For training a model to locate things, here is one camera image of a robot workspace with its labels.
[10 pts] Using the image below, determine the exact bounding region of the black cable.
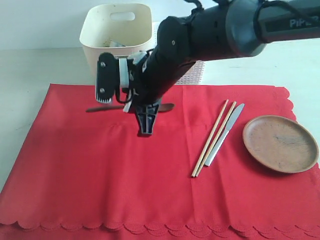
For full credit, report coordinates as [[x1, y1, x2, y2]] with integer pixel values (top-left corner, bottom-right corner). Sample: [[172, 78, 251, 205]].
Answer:
[[113, 84, 136, 104]]

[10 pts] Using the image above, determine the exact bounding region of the red scalloped table cloth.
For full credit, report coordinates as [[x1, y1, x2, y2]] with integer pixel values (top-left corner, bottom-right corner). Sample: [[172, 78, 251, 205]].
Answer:
[[0, 84, 320, 240]]

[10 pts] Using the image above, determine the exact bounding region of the white perforated plastic basket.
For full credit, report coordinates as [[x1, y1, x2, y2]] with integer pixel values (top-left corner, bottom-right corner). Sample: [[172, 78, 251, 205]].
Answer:
[[151, 21, 205, 85]]

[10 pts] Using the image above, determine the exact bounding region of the brown wooden spoon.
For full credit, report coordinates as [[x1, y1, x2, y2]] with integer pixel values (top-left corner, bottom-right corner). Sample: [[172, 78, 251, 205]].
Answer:
[[85, 103, 175, 113]]

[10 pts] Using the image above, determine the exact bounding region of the wooden chopstick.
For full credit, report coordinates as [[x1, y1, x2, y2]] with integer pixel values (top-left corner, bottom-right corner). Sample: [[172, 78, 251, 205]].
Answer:
[[191, 99, 229, 178], [195, 101, 237, 177]]

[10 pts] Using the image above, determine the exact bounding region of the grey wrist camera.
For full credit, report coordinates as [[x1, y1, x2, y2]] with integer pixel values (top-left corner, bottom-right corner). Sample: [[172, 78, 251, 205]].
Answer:
[[95, 52, 119, 104]]

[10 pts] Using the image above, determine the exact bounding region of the cream plastic bin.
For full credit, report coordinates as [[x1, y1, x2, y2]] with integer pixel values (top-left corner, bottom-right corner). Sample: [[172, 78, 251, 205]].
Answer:
[[79, 3, 153, 77]]

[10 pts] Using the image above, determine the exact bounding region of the brown wooden plate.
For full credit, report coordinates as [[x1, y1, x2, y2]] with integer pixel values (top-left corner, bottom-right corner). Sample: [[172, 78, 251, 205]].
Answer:
[[242, 115, 319, 174]]

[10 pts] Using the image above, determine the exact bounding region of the steel table knife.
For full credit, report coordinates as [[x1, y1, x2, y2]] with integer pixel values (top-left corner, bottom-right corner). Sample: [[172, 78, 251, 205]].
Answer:
[[204, 103, 245, 167]]

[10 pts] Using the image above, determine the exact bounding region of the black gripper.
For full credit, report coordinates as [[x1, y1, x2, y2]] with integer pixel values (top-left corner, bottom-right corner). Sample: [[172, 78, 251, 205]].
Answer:
[[127, 47, 196, 138]]

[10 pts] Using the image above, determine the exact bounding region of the stainless steel cup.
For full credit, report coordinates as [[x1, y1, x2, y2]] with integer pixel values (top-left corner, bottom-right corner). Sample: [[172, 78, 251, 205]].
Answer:
[[109, 40, 125, 48]]

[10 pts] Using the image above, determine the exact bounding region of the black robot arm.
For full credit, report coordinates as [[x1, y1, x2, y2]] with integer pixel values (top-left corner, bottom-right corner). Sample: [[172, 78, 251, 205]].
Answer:
[[129, 0, 320, 136]]

